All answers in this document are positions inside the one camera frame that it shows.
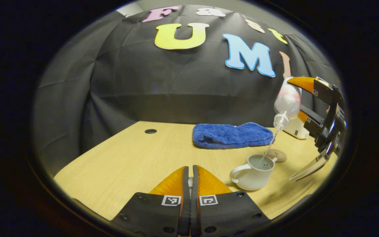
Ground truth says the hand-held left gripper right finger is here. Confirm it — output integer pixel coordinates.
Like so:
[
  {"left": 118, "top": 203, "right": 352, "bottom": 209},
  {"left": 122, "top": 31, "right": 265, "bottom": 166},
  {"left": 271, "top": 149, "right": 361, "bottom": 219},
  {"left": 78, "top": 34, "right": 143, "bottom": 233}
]
[{"left": 191, "top": 165, "right": 270, "bottom": 237}]

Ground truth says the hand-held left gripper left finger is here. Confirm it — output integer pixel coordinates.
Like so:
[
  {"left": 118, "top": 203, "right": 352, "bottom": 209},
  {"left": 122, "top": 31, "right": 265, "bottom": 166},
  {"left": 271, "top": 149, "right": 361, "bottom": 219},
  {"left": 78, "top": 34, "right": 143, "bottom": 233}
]
[{"left": 111, "top": 166, "right": 190, "bottom": 237}]

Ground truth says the clear plastic water bottle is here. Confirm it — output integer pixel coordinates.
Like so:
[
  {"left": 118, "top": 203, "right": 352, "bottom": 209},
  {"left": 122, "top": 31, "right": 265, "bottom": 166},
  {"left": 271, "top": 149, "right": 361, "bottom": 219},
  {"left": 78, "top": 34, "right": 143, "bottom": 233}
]
[{"left": 273, "top": 77, "right": 302, "bottom": 131}]

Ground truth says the round brown coaster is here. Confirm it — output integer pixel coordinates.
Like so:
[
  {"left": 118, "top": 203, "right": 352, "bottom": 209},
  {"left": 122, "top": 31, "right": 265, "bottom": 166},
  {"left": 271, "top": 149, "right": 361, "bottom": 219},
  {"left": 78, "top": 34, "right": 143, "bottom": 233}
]
[{"left": 268, "top": 149, "right": 288, "bottom": 163}]

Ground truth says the white ceramic teacup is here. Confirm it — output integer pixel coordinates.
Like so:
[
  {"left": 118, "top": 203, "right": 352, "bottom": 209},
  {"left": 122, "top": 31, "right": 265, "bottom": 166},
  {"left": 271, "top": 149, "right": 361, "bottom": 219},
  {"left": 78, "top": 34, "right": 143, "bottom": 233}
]
[{"left": 230, "top": 154, "right": 278, "bottom": 191}]

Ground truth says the white toaster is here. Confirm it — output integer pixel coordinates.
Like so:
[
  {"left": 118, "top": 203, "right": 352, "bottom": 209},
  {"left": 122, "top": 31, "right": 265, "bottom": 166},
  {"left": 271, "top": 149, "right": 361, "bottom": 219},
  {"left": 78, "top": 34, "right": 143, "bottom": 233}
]
[{"left": 283, "top": 117, "right": 310, "bottom": 140}]

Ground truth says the blue towel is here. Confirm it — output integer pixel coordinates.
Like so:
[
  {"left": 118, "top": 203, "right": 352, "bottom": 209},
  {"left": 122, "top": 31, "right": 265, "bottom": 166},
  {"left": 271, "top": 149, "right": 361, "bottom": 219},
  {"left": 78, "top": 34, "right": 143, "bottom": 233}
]
[{"left": 192, "top": 122, "right": 274, "bottom": 149}]

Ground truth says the black backdrop cloth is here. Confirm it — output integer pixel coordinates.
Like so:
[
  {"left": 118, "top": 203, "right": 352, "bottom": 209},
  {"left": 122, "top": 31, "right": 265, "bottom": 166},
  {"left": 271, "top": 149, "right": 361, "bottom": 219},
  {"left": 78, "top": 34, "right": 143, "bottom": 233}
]
[{"left": 33, "top": 4, "right": 344, "bottom": 175}]

